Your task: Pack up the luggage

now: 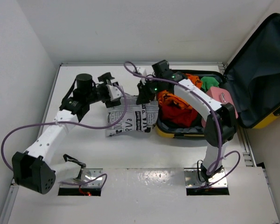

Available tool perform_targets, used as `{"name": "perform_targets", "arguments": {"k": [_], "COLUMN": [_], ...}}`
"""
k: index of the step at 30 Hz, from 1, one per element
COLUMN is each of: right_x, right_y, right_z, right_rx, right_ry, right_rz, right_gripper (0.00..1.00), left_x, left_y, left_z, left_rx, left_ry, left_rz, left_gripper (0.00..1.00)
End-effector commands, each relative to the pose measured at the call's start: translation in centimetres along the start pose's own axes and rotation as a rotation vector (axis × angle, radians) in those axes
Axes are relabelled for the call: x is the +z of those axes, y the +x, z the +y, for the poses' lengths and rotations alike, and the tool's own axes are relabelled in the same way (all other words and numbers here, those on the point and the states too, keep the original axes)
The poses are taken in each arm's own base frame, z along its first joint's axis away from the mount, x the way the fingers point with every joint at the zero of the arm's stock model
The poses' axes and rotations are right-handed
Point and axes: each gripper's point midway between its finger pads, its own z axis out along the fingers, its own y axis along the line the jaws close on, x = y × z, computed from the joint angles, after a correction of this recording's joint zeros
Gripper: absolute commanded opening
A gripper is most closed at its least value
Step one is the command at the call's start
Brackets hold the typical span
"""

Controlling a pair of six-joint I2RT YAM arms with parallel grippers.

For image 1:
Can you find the green microfiber towel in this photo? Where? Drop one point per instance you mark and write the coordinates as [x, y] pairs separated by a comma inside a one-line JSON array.
[[208, 82]]

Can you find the newspaper print cloth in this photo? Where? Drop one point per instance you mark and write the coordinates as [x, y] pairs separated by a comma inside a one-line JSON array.
[[129, 116]]

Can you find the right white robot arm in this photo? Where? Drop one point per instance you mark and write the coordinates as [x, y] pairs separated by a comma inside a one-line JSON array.
[[220, 119]]

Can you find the yellow suitcase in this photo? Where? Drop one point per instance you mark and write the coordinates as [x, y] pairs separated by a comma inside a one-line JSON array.
[[252, 78]]

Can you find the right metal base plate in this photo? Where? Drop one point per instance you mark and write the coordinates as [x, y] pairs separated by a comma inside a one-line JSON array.
[[192, 181]]

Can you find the pink box with handle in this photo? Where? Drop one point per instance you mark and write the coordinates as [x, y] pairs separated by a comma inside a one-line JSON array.
[[220, 95]]

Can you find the orange black patterned cloth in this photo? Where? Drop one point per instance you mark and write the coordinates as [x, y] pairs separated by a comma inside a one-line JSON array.
[[169, 99]]

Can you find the metal base plate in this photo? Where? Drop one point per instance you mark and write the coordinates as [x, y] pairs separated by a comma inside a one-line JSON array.
[[90, 176], [192, 181]]

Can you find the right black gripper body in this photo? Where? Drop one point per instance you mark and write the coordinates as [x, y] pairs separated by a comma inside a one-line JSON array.
[[151, 87]]

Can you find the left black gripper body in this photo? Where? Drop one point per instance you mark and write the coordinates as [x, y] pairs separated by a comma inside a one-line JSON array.
[[102, 88]]

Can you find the white front panel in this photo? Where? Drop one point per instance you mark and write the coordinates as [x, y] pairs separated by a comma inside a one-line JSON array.
[[151, 196]]

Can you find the dark red cloth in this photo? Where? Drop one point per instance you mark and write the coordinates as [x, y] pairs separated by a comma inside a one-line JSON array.
[[178, 116]]

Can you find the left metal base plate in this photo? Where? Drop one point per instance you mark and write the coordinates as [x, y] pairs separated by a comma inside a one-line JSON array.
[[90, 176]]

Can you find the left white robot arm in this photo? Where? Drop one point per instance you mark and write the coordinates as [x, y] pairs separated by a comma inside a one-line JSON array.
[[32, 168]]

